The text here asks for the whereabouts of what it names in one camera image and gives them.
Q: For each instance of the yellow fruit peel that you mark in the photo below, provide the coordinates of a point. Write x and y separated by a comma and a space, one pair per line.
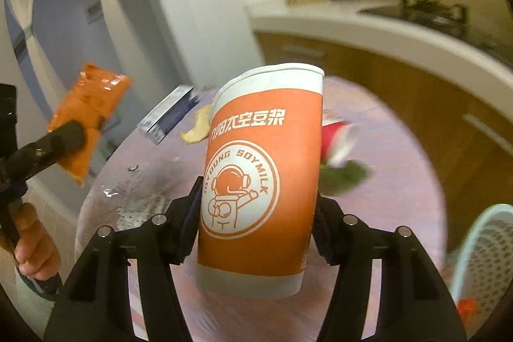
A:
198, 129

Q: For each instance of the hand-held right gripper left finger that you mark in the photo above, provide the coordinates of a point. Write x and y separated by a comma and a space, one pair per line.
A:
187, 224

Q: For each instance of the green bok choy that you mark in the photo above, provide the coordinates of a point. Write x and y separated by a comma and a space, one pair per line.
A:
344, 177

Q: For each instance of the wooden kitchen cabinet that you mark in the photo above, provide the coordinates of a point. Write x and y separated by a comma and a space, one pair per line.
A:
400, 73

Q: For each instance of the dark blue carton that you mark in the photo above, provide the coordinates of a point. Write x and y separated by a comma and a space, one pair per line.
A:
168, 113

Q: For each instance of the orange snack packet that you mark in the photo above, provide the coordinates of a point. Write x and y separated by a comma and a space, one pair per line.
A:
88, 101

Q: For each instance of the pink tablecloth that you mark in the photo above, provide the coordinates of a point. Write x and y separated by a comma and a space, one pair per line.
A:
380, 205

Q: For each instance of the person's left hand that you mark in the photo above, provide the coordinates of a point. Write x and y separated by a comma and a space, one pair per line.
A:
36, 246

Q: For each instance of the white kitchen countertop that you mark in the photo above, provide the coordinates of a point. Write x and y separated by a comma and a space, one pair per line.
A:
360, 15

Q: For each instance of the small orange wrapper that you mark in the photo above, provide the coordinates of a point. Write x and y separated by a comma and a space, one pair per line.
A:
468, 308

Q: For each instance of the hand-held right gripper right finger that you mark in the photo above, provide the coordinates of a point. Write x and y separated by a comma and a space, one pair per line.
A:
324, 230

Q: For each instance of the red and white wrapper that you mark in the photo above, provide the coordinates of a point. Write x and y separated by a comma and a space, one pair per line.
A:
334, 137

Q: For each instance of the orange paper cup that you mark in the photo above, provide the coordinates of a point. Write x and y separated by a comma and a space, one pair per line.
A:
260, 133

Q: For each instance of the light blue plastic basket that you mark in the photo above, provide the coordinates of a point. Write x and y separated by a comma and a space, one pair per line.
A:
489, 246

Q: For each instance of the dark sink faucet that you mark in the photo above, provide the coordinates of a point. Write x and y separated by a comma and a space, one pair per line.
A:
433, 7

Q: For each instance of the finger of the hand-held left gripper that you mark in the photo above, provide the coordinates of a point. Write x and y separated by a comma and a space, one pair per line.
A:
52, 143

